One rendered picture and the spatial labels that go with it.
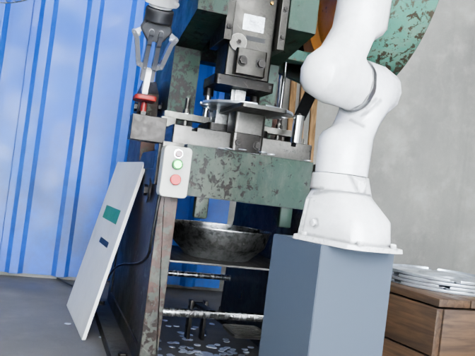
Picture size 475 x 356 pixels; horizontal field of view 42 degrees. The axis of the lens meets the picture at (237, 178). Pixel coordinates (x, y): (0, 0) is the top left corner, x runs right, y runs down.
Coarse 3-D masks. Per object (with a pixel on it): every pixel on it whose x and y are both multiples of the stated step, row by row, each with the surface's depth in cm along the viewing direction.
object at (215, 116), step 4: (212, 112) 199; (216, 112) 194; (212, 116) 199; (216, 116) 194; (220, 116) 195; (224, 116) 195; (228, 116) 196; (212, 120) 198; (216, 120) 194; (220, 120) 195; (224, 120) 195
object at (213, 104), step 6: (204, 102) 183; (210, 102) 181; (216, 102) 179; (222, 102) 178; (228, 102) 176; (234, 102) 175; (252, 102) 175; (210, 108) 194; (216, 108) 192; (222, 108) 190; (282, 108) 179; (288, 114) 185
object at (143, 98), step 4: (136, 96) 166; (140, 96) 166; (144, 96) 166; (148, 96) 166; (152, 96) 167; (136, 100) 170; (140, 100) 169; (144, 100) 168; (148, 100) 167; (152, 100) 167; (144, 104) 169; (144, 108) 169
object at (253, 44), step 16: (240, 0) 192; (256, 0) 194; (272, 0) 196; (240, 16) 193; (256, 16) 194; (272, 16) 196; (240, 32) 193; (256, 32) 194; (272, 32) 196; (224, 48) 195; (240, 48) 190; (256, 48) 194; (224, 64) 192; (240, 64) 189; (256, 64) 191; (256, 80) 195
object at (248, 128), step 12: (228, 108) 183; (240, 108) 176; (252, 108) 173; (264, 108) 173; (276, 108) 174; (228, 120) 189; (240, 120) 183; (252, 120) 184; (264, 120) 186; (240, 132) 183; (252, 132) 184; (240, 144) 183; (252, 144) 184
